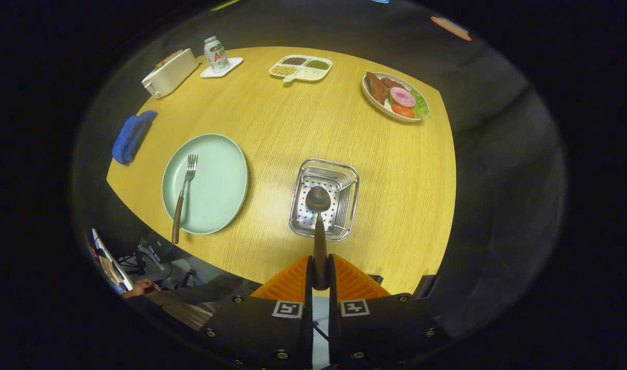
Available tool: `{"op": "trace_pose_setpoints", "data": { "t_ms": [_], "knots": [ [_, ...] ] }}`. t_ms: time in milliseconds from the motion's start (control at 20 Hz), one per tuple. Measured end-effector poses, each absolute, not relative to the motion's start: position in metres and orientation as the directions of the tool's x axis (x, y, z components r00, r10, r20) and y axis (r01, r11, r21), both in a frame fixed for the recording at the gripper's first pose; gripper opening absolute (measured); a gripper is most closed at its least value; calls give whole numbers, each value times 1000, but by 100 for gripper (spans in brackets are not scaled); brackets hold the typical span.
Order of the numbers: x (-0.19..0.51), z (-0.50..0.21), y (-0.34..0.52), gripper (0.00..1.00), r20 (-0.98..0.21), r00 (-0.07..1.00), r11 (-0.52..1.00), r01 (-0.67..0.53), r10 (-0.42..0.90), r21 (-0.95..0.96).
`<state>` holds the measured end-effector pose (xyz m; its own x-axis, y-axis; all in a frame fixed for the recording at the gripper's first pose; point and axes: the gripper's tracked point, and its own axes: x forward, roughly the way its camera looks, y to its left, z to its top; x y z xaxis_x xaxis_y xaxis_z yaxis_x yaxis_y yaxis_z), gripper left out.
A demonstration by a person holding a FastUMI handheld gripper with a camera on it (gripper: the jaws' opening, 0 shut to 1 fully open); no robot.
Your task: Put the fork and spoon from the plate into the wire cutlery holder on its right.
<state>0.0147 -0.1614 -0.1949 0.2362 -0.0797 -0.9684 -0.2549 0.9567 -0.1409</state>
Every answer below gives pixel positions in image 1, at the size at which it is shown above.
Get white round food plate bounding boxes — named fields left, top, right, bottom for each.
left=362, top=71, right=431, bottom=122

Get black backdrop cloth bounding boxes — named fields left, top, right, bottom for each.
left=69, top=0, right=568, bottom=340

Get white drink bottle green label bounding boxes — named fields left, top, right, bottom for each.
left=204, top=36, right=231, bottom=73

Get spoon with wooden handle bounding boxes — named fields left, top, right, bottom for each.
left=306, top=186, right=332, bottom=291

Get mint green plate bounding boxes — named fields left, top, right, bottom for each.
left=162, top=134, right=249, bottom=236

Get white toaster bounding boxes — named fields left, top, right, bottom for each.
left=141, top=48, right=200, bottom=99

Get white divided dish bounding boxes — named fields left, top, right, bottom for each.
left=269, top=54, right=333, bottom=83

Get white flat panel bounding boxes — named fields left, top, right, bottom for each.
left=90, top=229, right=135, bottom=294

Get metal drain basket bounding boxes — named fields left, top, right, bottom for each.
left=289, top=158, right=360, bottom=242

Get white square coaster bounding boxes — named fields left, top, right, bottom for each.
left=200, top=57, right=244, bottom=79

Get blue cloth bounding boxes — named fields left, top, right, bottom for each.
left=112, top=110, right=158, bottom=165

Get fork with wooden handle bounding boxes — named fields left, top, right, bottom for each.
left=172, top=153, right=199, bottom=245

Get green lettuce leaf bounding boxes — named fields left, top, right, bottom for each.
left=411, top=90, right=432, bottom=120

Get pink ham slice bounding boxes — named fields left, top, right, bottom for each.
left=389, top=86, right=417, bottom=108

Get brown toast slice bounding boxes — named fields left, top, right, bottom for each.
left=156, top=49, right=184, bottom=68

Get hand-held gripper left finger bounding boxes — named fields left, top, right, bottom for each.
left=198, top=255, right=314, bottom=370

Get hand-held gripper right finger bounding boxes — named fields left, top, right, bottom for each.
left=328, top=254, right=450, bottom=370

